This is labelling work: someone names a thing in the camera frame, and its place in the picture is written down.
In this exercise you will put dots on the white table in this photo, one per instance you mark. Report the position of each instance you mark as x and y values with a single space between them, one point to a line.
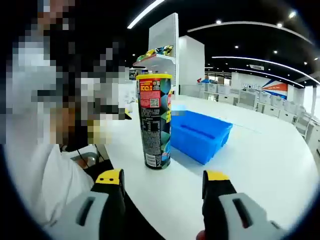
250 162

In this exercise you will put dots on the pile of colourful snack bags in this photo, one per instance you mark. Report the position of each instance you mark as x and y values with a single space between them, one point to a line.
160 51

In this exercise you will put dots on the white display shelf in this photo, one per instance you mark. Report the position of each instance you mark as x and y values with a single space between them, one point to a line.
162 37

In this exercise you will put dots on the person's right hand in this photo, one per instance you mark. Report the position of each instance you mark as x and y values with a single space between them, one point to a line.
201 236

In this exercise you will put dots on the row of white crates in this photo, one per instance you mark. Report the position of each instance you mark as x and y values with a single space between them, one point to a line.
250 96

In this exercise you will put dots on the white pillar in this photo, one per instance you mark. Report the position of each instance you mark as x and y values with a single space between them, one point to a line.
191 62

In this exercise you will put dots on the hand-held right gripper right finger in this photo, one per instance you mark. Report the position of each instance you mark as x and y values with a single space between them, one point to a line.
225 215

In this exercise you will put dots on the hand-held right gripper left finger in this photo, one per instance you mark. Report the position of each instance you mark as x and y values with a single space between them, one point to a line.
100 212

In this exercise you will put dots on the person's white shirt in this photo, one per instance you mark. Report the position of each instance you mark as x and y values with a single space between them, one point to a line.
37 175

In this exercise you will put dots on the orange and blue wall poster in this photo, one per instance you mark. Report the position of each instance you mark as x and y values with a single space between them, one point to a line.
275 88

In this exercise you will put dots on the dark printed chip container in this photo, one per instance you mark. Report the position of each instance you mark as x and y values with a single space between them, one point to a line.
152 120

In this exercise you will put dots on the long ceiling light strip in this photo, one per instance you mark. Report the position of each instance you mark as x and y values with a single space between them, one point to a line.
145 13

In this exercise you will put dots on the blue plastic box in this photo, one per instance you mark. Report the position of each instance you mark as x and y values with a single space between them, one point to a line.
200 135

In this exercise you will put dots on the yellow container lid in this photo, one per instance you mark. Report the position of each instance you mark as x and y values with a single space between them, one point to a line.
155 76

